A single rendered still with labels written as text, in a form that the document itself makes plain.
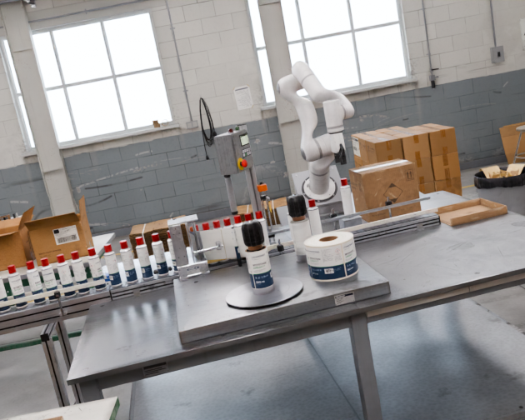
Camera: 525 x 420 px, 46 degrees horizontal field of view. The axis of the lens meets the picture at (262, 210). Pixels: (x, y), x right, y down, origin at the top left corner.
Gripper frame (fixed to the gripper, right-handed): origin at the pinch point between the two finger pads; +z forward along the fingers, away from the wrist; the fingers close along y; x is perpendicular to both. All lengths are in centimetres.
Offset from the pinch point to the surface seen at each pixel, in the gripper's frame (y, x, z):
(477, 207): 6, 68, 38
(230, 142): 16, -55, -22
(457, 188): -273, 192, 94
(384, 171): -4.5, 23.9, 10.5
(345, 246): 79, -26, 21
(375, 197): -4.6, 16.8, 23.1
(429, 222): 21, 34, 36
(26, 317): 21, -164, 37
